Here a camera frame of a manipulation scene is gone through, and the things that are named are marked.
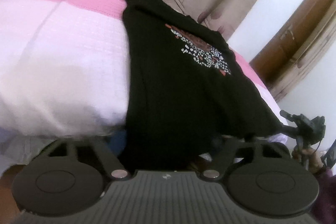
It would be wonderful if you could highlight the black printed t-shirt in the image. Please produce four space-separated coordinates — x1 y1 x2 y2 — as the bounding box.
118 0 281 172

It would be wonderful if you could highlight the person's right hand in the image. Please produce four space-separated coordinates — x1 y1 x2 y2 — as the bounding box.
291 146 324 174

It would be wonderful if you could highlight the pink white checked bedsheet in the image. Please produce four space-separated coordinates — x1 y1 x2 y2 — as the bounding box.
1 0 287 143

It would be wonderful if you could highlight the brown wooden door frame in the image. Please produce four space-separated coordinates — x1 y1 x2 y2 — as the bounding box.
250 0 335 101

